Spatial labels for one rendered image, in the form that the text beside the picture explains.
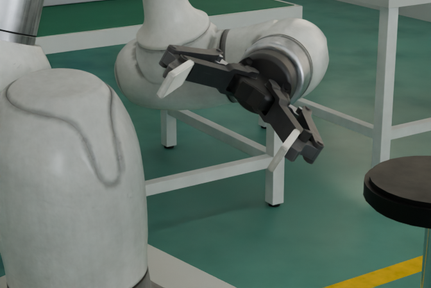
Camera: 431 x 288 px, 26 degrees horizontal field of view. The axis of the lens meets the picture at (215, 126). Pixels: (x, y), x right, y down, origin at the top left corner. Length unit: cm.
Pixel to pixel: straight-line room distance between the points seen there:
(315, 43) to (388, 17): 237
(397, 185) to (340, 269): 90
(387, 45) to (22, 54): 263
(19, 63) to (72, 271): 26
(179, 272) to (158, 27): 32
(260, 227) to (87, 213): 239
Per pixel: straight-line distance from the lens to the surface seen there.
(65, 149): 91
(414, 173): 224
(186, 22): 123
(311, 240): 320
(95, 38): 285
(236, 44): 123
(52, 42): 280
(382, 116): 367
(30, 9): 111
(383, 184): 216
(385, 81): 364
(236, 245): 315
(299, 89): 114
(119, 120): 94
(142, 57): 125
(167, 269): 114
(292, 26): 122
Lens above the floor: 133
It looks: 18 degrees down
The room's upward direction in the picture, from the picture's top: straight up
